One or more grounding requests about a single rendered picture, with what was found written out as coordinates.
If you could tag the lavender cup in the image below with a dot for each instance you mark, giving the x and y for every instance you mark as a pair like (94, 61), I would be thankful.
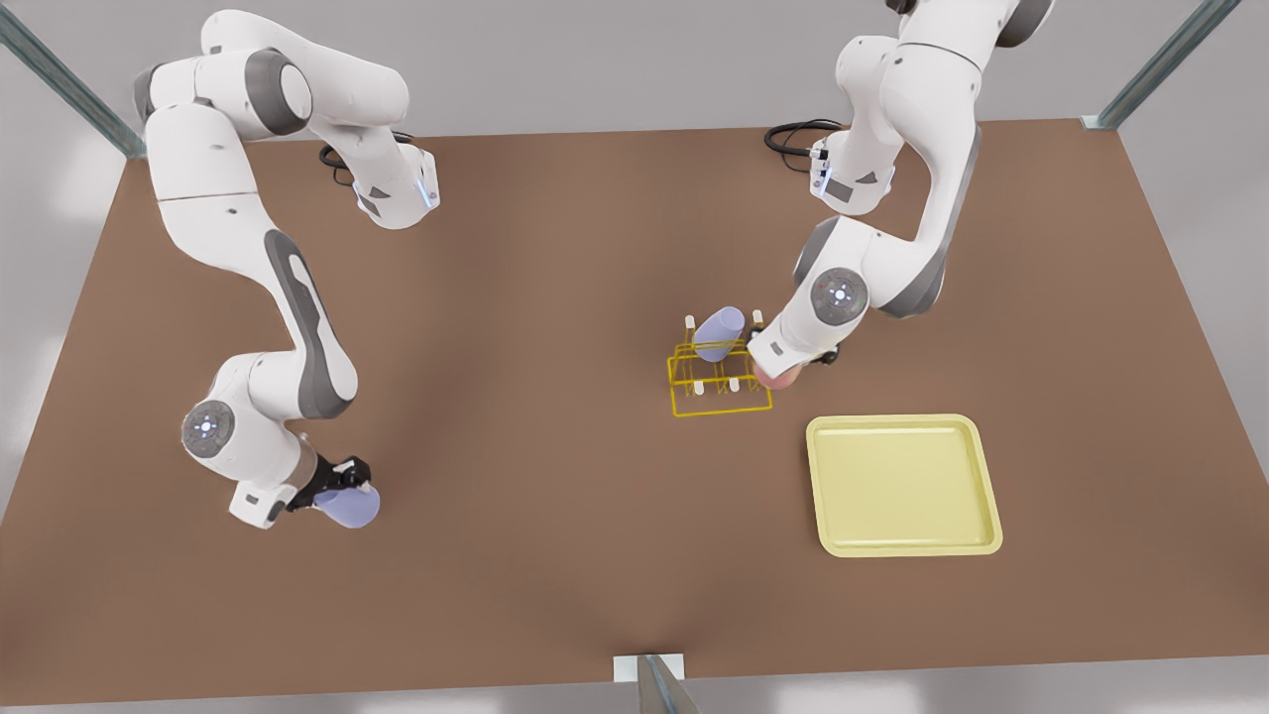
(720, 333)
(349, 506)

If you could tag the pink cup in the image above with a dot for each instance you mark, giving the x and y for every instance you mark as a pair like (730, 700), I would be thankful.
(777, 376)

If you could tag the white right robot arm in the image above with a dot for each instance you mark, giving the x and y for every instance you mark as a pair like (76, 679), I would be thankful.
(220, 198)

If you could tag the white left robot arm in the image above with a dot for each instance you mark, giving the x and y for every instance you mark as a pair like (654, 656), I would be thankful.
(917, 109)

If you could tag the pale yellow square tray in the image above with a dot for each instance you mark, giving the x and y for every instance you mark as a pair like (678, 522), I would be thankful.
(902, 485)

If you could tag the silver frame post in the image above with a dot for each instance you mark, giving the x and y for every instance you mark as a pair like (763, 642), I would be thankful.
(1160, 64)
(659, 684)
(64, 84)

